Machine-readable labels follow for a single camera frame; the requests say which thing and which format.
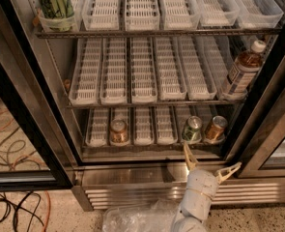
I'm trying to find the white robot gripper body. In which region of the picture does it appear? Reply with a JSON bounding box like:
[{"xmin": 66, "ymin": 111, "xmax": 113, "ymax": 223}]
[{"xmin": 186, "ymin": 169, "xmax": 219, "ymax": 199}]

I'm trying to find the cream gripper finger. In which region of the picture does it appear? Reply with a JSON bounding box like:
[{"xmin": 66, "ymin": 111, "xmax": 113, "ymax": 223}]
[
  {"xmin": 214, "ymin": 162, "xmax": 242, "ymax": 184},
  {"xmin": 184, "ymin": 142, "xmax": 198, "ymax": 171}
]

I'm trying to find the orange can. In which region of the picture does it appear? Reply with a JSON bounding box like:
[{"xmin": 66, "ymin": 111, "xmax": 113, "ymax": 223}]
[
  {"xmin": 204, "ymin": 115, "xmax": 228, "ymax": 143},
  {"xmin": 110, "ymin": 119, "xmax": 128, "ymax": 143}
]

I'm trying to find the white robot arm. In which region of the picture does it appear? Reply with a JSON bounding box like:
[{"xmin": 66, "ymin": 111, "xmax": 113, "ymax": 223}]
[{"xmin": 170, "ymin": 142, "xmax": 242, "ymax": 232}]

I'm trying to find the shelf tray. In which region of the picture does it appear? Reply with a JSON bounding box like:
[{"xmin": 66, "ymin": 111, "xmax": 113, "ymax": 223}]
[
  {"xmin": 178, "ymin": 37, "xmax": 216, "ymax": 101},
  {"xmin": 38, "ymin": 0, "xmax": 85, "ymax": 32},
  {"xmin": 176, "ymin": 106, "xmax": 196, "ymax": 141},
  {"xmin": 125, "ymin": 0, "xmax": 160, "ymax": 31},
  {"xmin": 198, "ymin": 35, "xmax": 248, "ymax": 102},
  {"xmin": 130, "ymin": 38, "xmax": 157, "ymax": 103},
  {"xmin": 82, "ymin": 0, "xmax": 120, "ymax": 31},
  {"xmin": 156, "ymin": 106, "xmax": 178, "ymax": 145},
  {"xmin": 196, "ymin": 0, "xmax": 240, "ymax": 27},
  {"xmin": 100, "ymin": 38, "xmax": 128, "ymax": 104},
  {"xmin": 155, "ymin": 38, "xmax": 186, "ymax": 101},
  {"xmin": 196, "ymin": 105, "xmax": 225, "ymax": 145},
  {"xmin": 159, "ymin": 0, "xmax": 201, "ymax": 31},
  {"xmin": 85, "ymin": 108, "xmax": 109, "ymax": 147},
  {"xmin": 69, "ymin": 39, "xmax": 101, "ymax": 106},
  {"xmin": 235, "ymin": 0, "xmax": 283, "ymax": 28},
  {"xmin": 134, "ymin": 107, "xmax": 155, "ymax": 146},
  {"xmin": 109, "ymin": 108, "xmax": 130, "ymax": 146}
]

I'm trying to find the right glass fridge door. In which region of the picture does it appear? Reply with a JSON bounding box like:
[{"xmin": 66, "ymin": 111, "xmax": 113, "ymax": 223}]
[{"xmin": 233, "ymin": 42, "xmax": 285, "ymax": 179}]

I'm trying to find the glass fridge door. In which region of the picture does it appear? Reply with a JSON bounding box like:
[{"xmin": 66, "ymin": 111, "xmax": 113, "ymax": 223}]
[
  {"xmin": 233, "ymin": 42, "xmax": 285, "ymax": 179},
  {"xmin": 0, "ymin": 0, "xmax": 75, "ymax": 191}
]

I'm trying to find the stainless fridge cabinet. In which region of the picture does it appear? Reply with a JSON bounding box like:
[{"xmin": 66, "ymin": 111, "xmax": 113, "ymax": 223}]
[{"xmin": 0, "ymin": 0, "xmax": 285, "ymax": 212}]

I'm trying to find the left glass fridge door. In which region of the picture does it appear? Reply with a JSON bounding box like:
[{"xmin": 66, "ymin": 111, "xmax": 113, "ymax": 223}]
[{"xmin": 0, "ymin": 0, "xmax": 75, "ymax": 191}]

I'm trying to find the green tall can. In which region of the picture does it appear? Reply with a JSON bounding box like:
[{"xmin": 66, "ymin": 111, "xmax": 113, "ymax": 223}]
[{"xmin": 39, "ymin": 0, "xmax": 74, "ymax": 19}]

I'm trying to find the clear plastic bin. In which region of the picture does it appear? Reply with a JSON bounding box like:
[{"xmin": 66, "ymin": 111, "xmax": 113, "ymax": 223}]
[{"xmin": 101, "ymin": 197, "xmax": 209, "ymax": 232}]

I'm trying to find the brown tea bottle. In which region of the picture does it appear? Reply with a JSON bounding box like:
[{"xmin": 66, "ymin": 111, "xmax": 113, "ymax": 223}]
[{"xmin": 222, "ymin": 40, "xmax": 266, "ymax": 95}]

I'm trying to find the orange floor cable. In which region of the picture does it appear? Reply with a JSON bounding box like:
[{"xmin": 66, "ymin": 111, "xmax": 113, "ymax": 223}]
[{"xmin": 42, "ymin": 190, "xmax": 52, "ymax": 232}]

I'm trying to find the black floor cable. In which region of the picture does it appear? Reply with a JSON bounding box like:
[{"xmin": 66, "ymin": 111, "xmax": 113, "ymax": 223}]
[{"xmin": 0, "ymin": 190, "xmax": 45, "ymax": 232}]

